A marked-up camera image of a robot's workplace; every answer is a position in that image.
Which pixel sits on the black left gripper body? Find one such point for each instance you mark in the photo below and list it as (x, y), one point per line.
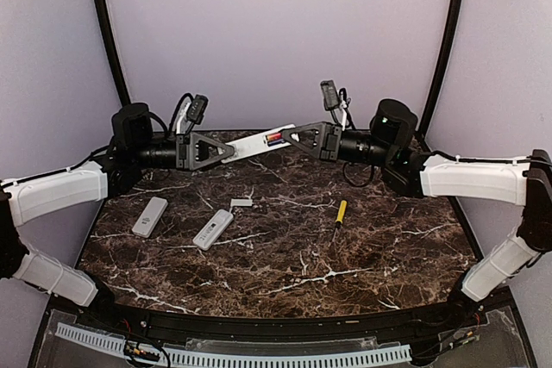
(183, 152)

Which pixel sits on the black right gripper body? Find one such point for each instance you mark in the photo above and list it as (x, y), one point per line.
(332, 144)

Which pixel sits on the white button remote control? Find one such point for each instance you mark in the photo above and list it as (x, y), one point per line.
(255, 144)

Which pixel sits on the grey battery cover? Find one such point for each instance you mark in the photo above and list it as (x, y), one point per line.
(241, 202)

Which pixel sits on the yellow handled screwdriver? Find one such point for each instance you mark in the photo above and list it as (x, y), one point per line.
(339, 220)

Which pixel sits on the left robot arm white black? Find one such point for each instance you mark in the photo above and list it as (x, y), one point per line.
(106, 173)

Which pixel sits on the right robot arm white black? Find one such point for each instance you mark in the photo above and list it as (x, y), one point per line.
(522, 181)

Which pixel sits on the plain white slim remote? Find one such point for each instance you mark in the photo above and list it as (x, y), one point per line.
(150, 217)

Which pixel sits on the white remote with barcode label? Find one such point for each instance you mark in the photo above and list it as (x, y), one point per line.
(213, 229)

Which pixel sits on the red blue battery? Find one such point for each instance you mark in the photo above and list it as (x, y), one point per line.
(274, 139)

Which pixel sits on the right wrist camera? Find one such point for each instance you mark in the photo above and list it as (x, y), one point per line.
(331, 99)

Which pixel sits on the left black frame post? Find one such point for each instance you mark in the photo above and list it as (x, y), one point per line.
(109, 45)

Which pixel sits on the black frame post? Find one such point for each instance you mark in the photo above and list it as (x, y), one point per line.
(442, 62)
(109, 45)

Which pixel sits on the white slotted cable duct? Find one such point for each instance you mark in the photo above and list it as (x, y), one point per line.
(218, 353)

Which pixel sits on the right black frame post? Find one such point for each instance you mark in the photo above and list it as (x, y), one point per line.
(442, 62)

